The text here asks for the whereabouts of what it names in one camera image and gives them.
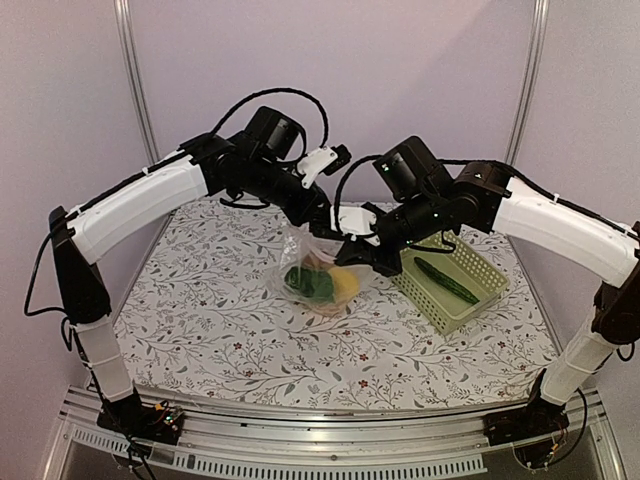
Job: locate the green cucumber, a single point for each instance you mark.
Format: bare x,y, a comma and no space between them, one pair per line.
445,281

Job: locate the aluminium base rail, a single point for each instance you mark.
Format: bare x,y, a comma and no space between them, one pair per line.
234,440

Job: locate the right aluminium corner post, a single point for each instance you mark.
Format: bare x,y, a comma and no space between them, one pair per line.
531,72

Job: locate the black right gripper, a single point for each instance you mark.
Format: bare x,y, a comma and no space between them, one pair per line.
358,253

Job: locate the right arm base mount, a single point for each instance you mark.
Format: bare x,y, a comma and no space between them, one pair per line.
535,431

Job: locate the aluminium corner post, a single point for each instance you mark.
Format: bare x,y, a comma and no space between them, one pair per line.
124,25
531,72

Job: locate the orange yellow mango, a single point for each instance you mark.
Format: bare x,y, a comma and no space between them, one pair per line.
327,308

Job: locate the clear zip top bag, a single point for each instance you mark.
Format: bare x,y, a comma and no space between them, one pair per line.
300,248

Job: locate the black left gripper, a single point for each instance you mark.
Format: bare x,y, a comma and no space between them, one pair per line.
309,210

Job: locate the beige perforated plastic basket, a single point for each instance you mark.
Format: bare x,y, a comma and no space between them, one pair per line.
456,258

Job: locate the left aluminium corner post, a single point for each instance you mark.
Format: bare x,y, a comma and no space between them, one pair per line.
124,25

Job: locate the green white bok choy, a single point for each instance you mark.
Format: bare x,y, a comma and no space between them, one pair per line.
310,283

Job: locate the floral patterned table mat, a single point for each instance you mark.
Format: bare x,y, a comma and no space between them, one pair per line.
202,320

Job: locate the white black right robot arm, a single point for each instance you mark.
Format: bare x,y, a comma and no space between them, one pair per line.
492,196

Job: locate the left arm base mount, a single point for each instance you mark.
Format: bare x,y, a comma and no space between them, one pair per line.
160,423

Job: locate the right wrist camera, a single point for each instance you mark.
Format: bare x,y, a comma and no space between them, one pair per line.
345,223

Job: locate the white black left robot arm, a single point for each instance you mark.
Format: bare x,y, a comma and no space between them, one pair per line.
82,237

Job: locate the yellow lemon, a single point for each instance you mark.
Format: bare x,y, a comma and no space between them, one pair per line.
345,283

